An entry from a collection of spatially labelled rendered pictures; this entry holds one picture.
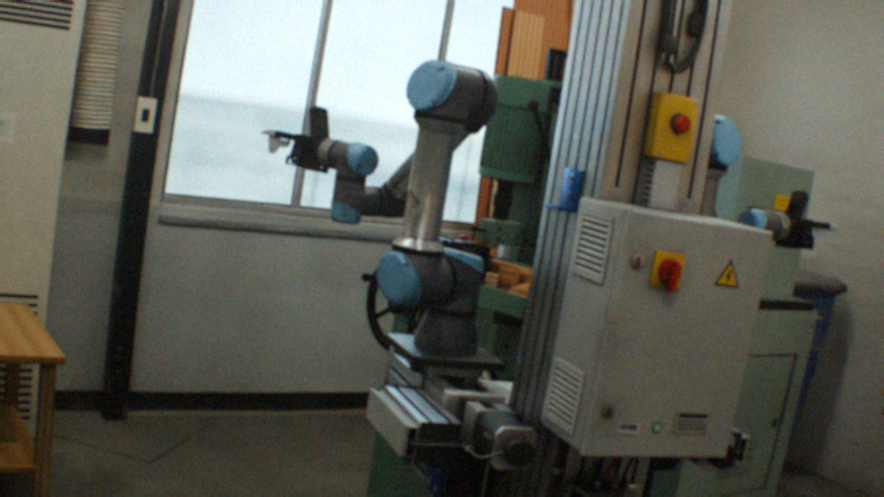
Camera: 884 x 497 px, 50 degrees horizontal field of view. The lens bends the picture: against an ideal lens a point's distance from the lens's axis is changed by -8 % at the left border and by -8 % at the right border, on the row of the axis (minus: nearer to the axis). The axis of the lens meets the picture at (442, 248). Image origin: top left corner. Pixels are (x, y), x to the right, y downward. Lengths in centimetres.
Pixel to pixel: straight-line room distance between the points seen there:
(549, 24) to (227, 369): 215
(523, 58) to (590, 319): 286
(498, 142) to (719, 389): 127
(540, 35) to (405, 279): 271
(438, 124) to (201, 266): 212
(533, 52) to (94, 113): 206
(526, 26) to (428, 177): 257
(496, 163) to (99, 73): 151
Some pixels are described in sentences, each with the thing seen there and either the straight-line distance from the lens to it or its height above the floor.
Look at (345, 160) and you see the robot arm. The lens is 241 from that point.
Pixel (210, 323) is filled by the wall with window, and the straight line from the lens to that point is 423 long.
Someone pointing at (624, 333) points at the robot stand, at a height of 100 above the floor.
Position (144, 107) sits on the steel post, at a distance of 387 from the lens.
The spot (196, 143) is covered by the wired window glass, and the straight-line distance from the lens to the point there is 415.
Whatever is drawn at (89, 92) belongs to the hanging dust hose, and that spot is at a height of 127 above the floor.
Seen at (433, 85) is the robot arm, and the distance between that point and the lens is 218.
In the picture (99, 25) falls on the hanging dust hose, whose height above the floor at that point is 151.
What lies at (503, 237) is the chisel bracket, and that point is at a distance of 309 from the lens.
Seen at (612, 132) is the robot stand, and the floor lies 137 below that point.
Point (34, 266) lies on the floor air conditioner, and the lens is 364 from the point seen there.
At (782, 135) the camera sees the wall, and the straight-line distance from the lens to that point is 525.
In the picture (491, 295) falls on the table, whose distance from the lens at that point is 290.
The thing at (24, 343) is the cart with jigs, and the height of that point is 53.
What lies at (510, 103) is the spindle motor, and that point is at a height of 142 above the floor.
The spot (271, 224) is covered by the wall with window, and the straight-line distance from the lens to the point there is 425.
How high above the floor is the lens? 132
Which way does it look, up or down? 7 degrees down
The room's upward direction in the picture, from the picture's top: 9 degrees clockwise
